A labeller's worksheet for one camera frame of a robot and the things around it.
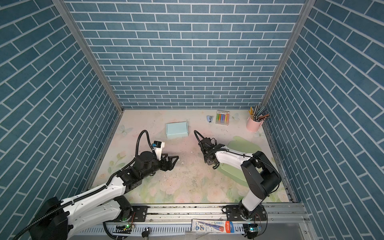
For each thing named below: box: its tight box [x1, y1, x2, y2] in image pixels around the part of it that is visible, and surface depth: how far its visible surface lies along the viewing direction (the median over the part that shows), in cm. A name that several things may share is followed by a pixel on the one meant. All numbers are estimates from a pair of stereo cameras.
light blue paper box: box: [166, 121, 189, 140], surface depth 107 cm
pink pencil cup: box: [246, 116, 264, 132], surface depth 107 cm
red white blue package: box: [191, 219, 235, 234], surface depth 71 cm
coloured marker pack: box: [215, 110, 230, 126], surface depth 117 cm
